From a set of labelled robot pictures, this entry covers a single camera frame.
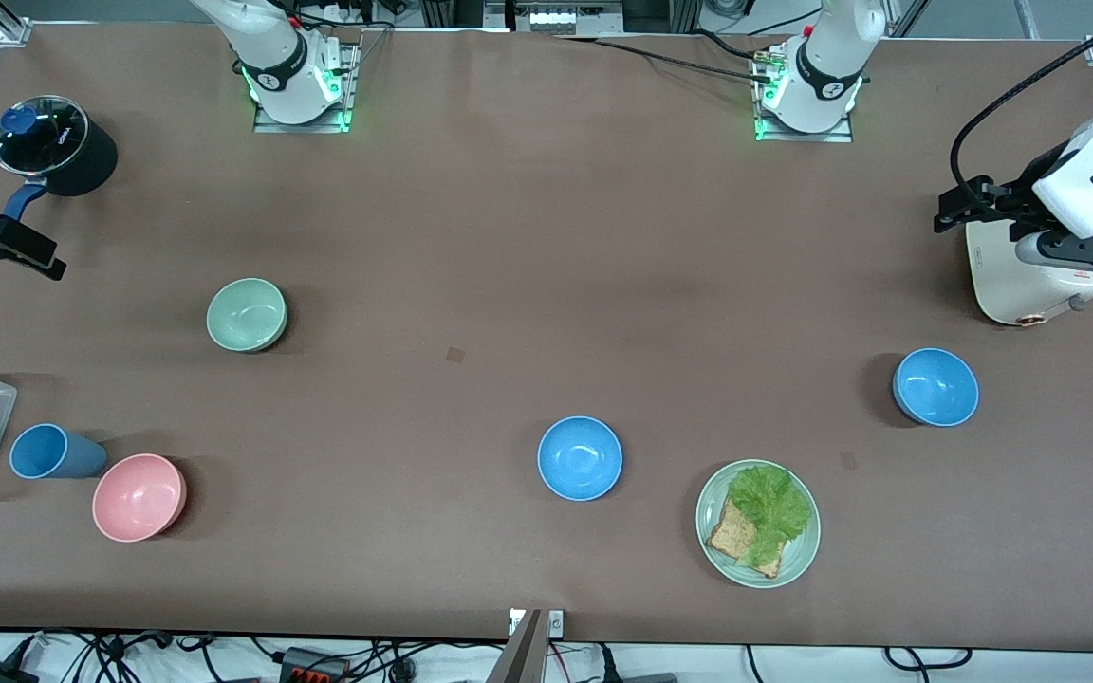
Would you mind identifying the black pot with blue handle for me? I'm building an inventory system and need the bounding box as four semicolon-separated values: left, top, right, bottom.
0;95;119;259

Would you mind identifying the blue cup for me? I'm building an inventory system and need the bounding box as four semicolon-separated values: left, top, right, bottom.
9;423;109;480

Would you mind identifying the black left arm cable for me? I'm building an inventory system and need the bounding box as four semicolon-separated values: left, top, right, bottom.
949;8;1093;195

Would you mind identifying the black looped floor cable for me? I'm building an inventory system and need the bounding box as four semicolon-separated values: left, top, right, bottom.
882;646;973;674

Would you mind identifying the white table bracket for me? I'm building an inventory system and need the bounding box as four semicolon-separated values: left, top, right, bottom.
509;609;565;638

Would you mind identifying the glass lid with blue knob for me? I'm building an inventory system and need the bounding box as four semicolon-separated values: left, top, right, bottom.
0;95;90;178

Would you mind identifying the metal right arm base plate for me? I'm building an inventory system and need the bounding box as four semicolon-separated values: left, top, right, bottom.
252;38;361;134

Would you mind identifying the green bowl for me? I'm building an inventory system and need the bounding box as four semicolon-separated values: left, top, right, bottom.
206;277;288;355

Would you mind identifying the white toaster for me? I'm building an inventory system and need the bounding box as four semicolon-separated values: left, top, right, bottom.
966;216;1093;326

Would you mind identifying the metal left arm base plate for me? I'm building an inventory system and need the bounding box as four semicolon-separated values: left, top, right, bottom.
752;46;856;144

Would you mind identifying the grey metal stand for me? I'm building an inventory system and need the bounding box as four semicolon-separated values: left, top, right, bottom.
486;609;546;683

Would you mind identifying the blue bowl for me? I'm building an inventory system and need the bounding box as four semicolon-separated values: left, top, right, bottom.
537;415;623;502
892;348;980;428

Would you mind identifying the pink bowl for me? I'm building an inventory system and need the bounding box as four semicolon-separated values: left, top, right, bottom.
92;453;188;544

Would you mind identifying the black table cable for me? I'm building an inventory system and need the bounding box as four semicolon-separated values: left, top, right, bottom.
554;31;780;86

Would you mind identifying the brown bread slice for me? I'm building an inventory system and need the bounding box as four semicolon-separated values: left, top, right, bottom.
706;498;785;580

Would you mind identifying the black adapter with red plugs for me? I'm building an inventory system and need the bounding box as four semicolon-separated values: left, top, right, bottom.
279;647;350;683

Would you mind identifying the green plate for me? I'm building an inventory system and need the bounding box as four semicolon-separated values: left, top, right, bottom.
695;459;822;589

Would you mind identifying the white power strip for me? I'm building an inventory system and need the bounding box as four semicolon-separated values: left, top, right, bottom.
507;0;625;36

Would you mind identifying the green lettuce leaf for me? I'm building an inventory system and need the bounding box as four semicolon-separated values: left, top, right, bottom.
729;463;813;568

